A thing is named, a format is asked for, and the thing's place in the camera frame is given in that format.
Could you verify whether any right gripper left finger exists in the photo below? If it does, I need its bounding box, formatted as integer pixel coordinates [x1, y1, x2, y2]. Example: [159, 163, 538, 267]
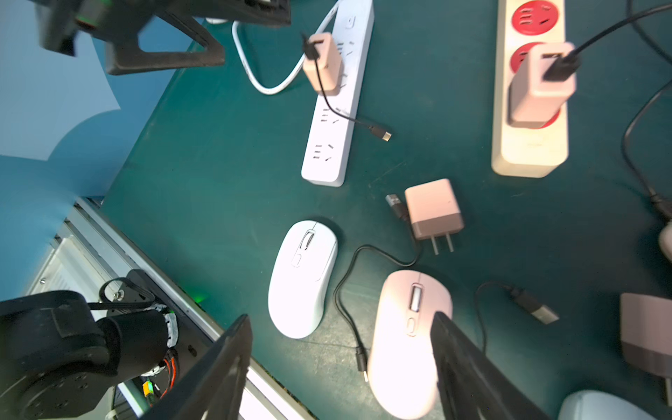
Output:
[143, 314, 253, 420]

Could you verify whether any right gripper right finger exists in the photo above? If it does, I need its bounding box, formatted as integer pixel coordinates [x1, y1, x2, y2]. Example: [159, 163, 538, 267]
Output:
[430, 311, 550, 420]

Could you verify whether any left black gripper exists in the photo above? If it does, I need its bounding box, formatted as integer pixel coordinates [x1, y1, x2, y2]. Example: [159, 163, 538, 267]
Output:
[34, 0, 292, 75]

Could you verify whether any pink wireless mouse front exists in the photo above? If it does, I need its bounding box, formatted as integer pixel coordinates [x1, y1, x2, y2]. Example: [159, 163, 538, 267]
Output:
[367, 269, 453, 419]

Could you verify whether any light blue wireless mouse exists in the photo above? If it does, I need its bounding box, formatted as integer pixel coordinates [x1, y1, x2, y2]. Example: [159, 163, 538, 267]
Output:
[558, 390, 655, 420]

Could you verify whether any light green wireless mouse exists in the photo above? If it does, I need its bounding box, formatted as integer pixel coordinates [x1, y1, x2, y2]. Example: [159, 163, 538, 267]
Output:
[268, 220, 338, 340]

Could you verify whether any pink USB charger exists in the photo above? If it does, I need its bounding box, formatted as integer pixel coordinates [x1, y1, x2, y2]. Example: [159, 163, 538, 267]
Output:
[303, 33, 344, 96]
[404, 178, 465, 255]

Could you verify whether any pink USB charger plug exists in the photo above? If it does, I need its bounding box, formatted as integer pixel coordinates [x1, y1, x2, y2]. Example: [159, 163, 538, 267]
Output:
[619, 293, 671, 407]

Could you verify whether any black USB charging cable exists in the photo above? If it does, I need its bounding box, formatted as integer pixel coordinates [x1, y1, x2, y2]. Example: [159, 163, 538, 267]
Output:
[332, 193, 424, 384]

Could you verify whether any white power strip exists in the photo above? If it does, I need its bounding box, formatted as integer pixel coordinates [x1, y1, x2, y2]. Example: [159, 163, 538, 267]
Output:
[301, 1, 375, 187]

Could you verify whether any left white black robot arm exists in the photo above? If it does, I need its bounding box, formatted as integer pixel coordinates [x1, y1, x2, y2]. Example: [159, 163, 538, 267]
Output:
[1, 1, 292, 419]

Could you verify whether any beige wooden power strip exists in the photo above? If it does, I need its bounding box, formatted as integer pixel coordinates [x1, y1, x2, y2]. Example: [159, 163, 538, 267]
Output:
[491, 0, 577, 179]

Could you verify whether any pink charger on beige strip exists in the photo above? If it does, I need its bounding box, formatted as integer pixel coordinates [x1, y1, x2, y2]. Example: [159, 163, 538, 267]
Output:
[507, 42, 577, 130]

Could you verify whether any black loose usb cable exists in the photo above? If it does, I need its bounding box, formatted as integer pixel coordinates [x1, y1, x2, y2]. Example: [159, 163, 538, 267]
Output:
[473, 280, 560, 355]
[300, 32, 393, 144]

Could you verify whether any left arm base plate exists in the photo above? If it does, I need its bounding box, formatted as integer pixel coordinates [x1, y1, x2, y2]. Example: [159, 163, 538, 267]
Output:
[90, 269, 213, 397]

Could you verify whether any white power cable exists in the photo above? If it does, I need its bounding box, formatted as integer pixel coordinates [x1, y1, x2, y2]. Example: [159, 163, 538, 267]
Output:
[204, 0, 342, 96]

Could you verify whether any aluminium front rail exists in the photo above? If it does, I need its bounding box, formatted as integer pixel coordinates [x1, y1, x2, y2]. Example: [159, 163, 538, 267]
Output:
[23, 196, 316, 420]

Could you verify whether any purple wireless mouse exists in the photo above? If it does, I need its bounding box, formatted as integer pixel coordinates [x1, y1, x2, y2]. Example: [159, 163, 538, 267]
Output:
[658, 222, 672, 263]

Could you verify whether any black power cable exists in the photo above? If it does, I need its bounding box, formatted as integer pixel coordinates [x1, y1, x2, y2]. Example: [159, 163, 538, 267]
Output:
[542, 0, 672, 222]

